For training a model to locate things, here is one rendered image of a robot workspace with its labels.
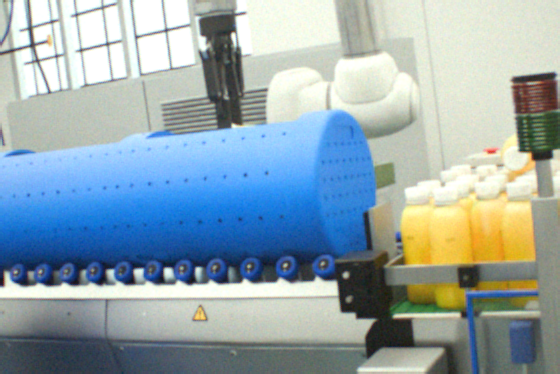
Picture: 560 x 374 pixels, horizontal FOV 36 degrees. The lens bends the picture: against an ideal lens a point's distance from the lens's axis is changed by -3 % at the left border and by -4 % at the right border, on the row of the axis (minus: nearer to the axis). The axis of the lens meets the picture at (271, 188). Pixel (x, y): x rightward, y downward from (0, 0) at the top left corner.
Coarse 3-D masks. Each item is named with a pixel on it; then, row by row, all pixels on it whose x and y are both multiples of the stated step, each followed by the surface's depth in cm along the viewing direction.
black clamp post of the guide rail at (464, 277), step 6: (462, 264) 136; (468, 264) 135; (474, 264) 135; (462, 270) 134; (468, 270) 134; (474, 270) 134; (462, 276) 134; (468, 276) 134; (474, 276) 134; (462, 282) 134; (468, 282) 134; (474, 282) 134; (468, 288) 134; (462, 312) 135
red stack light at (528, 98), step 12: (516, 84) 111; (528, 84) 109; (540, 84) 109; (552, 84) 109; (516, 96) 111; (528, 96) 110; (540, 96) 109; (552, 96) 109; (516, 108) 112; (528, 108) 110; (540, 108) 109; (552, 108) 110
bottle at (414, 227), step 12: (408, 204) 148; (420, 204) 146; (408, 216) 146; (420, 216) 145; (408, 228) 146; (420, 228) 145; (408, 240) 146; (420, 240) 145; (408, 252) 147; (420, 252) 145; (408, 264) 147; (420, 264) 146; (408, 288) 148; (420, 288) 146; (432, 288) 146; (420, 300) 146; (432, 300) 146
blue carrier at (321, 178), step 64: (256, 128) 165; (320, 128) 157; (0, 192) 189; (64, 192) 180; (128, 192) 172; (192, 192) 165; (256, 192) 159; (320, 192) 154; (0, 256) 194; (64, 256) 186; (128, 256) 179; (192, 256) 172; (256, 256) 166
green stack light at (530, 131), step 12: (516, 120) 112; (528, 120) 110; (540, 120) 110; (552, 120) 110; (516, 132) 113; (528, 132) 110; (540, 132) 110; (552, 132) 110; (528, 144) 111; (540, 144) 110; (552, 144) 110
